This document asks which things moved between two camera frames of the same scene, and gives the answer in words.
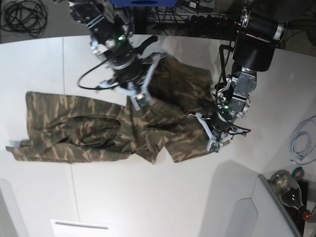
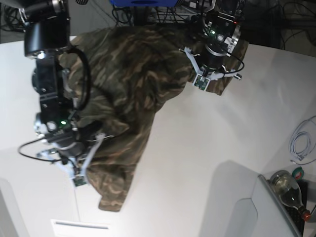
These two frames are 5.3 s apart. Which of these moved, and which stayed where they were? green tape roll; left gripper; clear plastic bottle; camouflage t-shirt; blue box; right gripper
Moved: right gripper; camouflage t-shirt; left gripper
Stayed: green tape roll; clear plastic bottle; blue box
